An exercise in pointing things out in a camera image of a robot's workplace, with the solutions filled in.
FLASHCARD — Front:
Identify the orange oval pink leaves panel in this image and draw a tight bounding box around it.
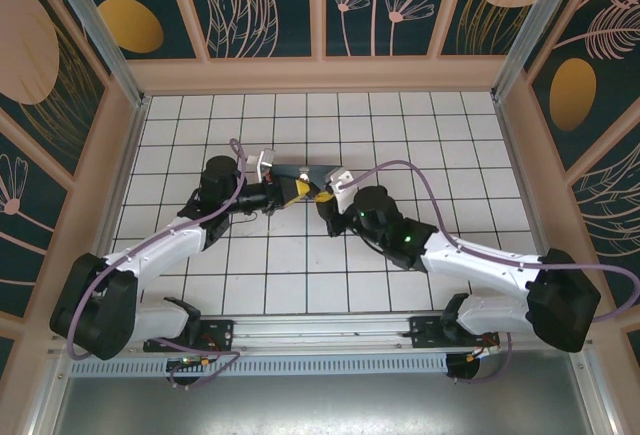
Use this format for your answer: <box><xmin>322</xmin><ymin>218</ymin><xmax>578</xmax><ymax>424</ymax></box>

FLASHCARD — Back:
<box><xmin>524</xmin><ymin>0</ymin><xmax>640</xmax><ymax>169</ymax></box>

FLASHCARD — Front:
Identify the large pale disc wall panel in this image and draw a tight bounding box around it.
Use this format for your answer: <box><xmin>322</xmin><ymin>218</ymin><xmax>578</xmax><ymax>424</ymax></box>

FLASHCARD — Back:
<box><xmin>0</xmin><ymin>0</ymin><xmax>109</xmax><ymax>181</ymax></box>

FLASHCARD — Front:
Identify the small circuit board with wires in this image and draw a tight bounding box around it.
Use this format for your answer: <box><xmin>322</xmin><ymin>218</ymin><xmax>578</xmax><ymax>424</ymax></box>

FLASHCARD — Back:
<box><xmin>168</xmin><ymin>354</ymin><xmax>212</xmax><ymax>372</ymax></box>

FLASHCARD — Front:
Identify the aluminium side rail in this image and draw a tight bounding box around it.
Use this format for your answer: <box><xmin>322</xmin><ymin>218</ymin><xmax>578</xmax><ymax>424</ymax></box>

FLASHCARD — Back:
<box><xmin>74</xmin><ymin>97</ymin><xmax>151</xmax><ymax>319</ymax></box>

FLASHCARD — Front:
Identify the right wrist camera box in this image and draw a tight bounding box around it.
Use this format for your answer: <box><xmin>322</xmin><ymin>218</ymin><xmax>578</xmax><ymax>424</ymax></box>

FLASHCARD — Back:
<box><xmin>323</xmin><ymin>166</ymin><xmax>355</xmax><ymax>215</ymax></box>

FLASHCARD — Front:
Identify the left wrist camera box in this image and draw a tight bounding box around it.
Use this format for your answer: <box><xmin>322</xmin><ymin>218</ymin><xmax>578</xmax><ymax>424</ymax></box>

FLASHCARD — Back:
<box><xmin>246</xmin><ymin>147</ymin><xmax>277</xmax><ymax>182</ymax></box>

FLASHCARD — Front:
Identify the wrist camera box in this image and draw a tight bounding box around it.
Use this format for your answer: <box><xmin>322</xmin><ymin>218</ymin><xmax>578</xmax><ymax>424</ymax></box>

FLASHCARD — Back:
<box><xmin>323</xmin><ymin>166</ymin><xmax>355</xmax><ymax>215</ymax></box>
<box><xmin>246</xmin><ymin>147</ymin><xmax>277</xmax><ymax>182</ymax></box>

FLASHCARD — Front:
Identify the single pink flower wall panel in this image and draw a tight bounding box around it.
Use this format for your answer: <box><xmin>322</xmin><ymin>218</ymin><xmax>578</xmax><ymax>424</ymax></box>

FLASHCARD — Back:
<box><xmin>0</xmin><ymin>129</ymin><xmax>71</xmax><ymax>306</ymax></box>

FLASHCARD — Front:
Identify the perforated grey cable tray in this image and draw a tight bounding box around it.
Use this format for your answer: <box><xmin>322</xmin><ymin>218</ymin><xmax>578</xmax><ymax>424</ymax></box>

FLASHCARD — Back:
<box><xmin>67</xmin><ymin>353</ymin><xmax>450</xmax><ymax>377</ymax></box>

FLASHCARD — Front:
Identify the pale disc gold stems panel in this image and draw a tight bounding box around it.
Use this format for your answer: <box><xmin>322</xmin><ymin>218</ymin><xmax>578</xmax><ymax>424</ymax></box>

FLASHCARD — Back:
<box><xmin>438</xmin><ymin>0</ymin><xmax>544</xmax><ymax>59</ymax></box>

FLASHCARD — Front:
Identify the pink flowers wall panel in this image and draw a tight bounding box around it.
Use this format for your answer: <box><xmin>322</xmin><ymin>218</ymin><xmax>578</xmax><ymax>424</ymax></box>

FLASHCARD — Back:
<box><xmin>324</xmin><ymin>0</ymin><xmax>464</xmax><ymax>59</ymax></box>

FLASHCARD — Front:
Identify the aluminium front rail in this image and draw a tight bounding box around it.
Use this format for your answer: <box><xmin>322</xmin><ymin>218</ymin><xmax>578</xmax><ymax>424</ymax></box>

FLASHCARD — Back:
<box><xmin>48</xmin><ymin>315</ymin><xmax>501</xmax><ymax>356</ymax></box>

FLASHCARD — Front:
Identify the starry night print tin box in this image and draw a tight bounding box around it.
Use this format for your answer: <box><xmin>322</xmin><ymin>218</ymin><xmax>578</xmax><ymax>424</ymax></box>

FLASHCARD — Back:
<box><xmin>269</xmin><ymin>163</ymin><xmax>344</xmax><ymax>194</ymax></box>

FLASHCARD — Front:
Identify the pink leaf outlines wall panel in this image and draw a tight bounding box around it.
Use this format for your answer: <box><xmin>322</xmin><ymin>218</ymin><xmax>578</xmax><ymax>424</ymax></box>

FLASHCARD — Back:
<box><xmin>569</xmin><ymin>139</ymin><xmax>640</xmax><ymax>309</ymax></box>

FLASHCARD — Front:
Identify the small orange oval wall panel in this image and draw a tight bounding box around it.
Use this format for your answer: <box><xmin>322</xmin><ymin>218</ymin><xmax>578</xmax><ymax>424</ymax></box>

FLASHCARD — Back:
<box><xmin>64</xmin><ymin>0</ymin><xmax>207</xmax><ymax>61</ymax></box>

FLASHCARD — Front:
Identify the large orange disc wall panel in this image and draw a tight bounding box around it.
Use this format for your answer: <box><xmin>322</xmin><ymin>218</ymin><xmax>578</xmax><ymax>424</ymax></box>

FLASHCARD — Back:
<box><xmin>177</xmin><ymin>0</ymin><xmax>322</xmax><ymax>60</ymax></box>

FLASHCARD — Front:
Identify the aluminium corner post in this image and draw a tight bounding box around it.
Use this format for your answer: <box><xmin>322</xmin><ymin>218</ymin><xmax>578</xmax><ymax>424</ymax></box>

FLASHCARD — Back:
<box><xmin>41</xmin><ymin>0</ymin><xmax>153</xmax><ymax>112</ymax></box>
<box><xmin>491</xmin><ymin>0</ymin><xmax>569</xmax><ymax>102</ymax></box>

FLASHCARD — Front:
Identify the grey metal plate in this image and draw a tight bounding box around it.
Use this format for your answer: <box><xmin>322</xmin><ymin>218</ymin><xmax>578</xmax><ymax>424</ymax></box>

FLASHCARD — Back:
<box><xmin>47</xmin><ymin>373</ymin><xmax>609</xmax><ymax>435</ymax></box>

